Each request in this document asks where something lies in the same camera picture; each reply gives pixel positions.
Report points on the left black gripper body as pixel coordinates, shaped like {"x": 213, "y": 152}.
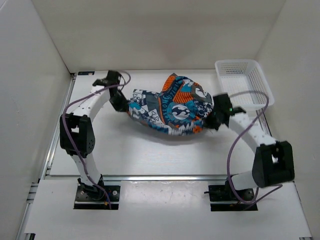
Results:
{"x": 119, "y": 101}

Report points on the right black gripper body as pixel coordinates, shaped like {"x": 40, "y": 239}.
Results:
{"x": 213, "y": 122}

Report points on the colourful patterned shorts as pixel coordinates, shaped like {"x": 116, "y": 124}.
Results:
{"x": 180, "y": 109}

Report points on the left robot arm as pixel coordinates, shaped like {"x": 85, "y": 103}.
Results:
{"x": 76, "y": 134}

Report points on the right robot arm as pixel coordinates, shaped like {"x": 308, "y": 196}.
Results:
{"x": 273, "y": 162}

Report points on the white plastic basket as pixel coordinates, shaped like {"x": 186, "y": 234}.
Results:
{"x": 239, "y": 75}

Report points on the aluminium front rail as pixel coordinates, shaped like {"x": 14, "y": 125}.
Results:
{"x": 139, "y": 178}

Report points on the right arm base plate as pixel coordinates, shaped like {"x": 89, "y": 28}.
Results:
{"x": 222, "y": 199}

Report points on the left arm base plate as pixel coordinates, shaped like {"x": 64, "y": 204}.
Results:
{"x": 86, "y": 199}

